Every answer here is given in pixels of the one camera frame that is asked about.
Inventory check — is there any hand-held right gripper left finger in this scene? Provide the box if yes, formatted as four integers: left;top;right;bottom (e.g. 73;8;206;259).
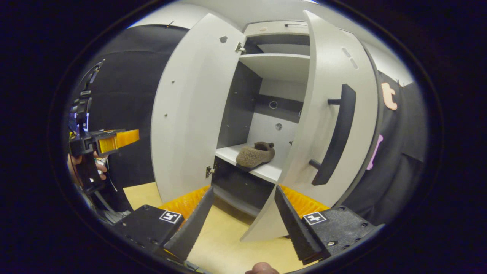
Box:
112;185;215;263

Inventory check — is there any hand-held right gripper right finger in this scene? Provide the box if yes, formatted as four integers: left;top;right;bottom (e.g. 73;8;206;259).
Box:
274;185;377;266

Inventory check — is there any black door handle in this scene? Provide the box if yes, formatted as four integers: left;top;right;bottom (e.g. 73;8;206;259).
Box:
309;84;357;186

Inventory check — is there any white cabinet drawer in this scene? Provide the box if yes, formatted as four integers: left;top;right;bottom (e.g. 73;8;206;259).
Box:
243;21;309;37

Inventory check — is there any brown fuzzy shoe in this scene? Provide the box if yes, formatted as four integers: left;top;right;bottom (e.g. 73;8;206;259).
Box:
236;141;275;172

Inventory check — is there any white cabinet door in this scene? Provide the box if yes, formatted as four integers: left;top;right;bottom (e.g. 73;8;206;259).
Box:
150;13;247;203
240;10;381;243

